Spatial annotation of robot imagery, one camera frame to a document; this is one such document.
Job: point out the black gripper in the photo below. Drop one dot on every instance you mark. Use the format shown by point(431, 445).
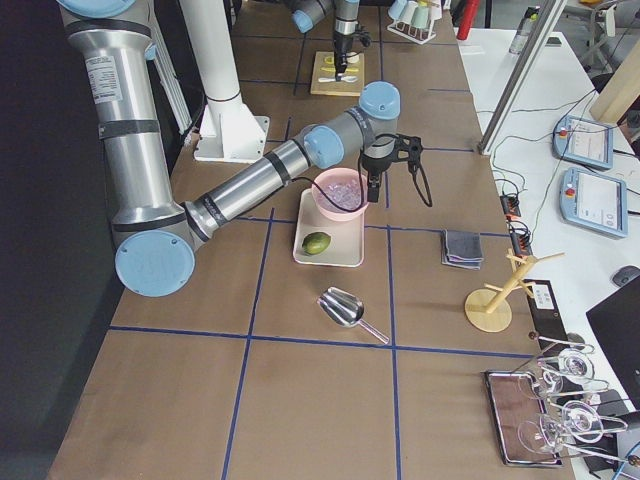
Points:
point(343, 42)
point(374, 164)

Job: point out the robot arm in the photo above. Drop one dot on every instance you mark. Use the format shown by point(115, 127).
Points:
point(308, 13)
point(157, 237)

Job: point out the pink bowl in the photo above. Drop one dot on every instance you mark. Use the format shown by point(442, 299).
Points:
point(340, 174)

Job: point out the clear ice cubes pile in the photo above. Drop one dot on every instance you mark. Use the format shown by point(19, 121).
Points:
point(340, 196)

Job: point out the metal ice scoop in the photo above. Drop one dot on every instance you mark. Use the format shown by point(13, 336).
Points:
point(347, 310)

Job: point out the yellow plastic knife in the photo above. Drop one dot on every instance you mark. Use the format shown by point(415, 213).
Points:
point(333, 71)

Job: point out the bamboo cutting board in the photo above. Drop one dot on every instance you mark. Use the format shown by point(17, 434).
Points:
point(336, 89)

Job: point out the white cup rack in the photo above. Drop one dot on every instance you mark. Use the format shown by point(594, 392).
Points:
point(415, 20)

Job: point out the cream rectangular tray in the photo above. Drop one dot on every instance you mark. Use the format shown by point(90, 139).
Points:
point(346, 248)

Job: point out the green lime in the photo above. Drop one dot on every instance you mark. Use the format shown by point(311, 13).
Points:
point(315, 243)

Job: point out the grey folded cloth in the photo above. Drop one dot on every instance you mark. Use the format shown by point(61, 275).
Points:
point(461, 249)

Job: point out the wooden mug tree stand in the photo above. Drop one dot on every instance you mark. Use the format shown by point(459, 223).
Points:
point(487, 308)

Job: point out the upper teach pendant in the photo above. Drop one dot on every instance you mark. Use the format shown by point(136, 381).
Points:
point(584, 142)

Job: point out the teach pendant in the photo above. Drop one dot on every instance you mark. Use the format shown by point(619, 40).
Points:
point(595, 202)
point(584, 142)

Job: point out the lower teach pendant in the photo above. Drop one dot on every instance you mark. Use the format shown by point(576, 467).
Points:
point(595, 202)

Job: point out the metal tray with glasses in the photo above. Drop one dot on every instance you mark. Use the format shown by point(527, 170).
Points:
point(512, 402)

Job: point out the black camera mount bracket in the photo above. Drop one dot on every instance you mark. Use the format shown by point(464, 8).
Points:
point(407, 149)

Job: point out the aluminium frame post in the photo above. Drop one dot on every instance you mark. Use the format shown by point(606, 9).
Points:
point(549, 14)

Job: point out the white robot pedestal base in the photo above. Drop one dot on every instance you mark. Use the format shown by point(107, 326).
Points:
point(229, 131)

